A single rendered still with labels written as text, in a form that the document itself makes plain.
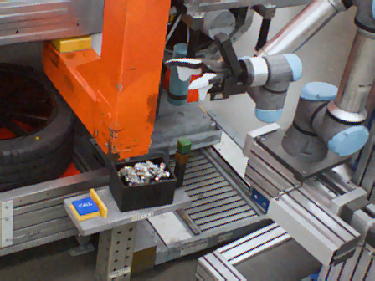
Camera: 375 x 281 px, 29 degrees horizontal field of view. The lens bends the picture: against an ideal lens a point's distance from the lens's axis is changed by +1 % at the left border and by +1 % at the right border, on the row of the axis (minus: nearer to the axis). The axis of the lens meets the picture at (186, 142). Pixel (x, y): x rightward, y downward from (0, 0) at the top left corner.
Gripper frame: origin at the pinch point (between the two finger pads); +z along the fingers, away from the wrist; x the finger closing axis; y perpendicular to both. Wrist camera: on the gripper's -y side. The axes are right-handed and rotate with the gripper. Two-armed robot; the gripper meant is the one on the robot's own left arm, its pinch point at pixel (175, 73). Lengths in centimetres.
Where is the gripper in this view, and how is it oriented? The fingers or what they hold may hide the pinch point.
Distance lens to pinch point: 181.9
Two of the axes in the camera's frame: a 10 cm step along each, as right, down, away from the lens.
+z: -9.2, 1.4, -3.8
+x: -3.9, -4.8, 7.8
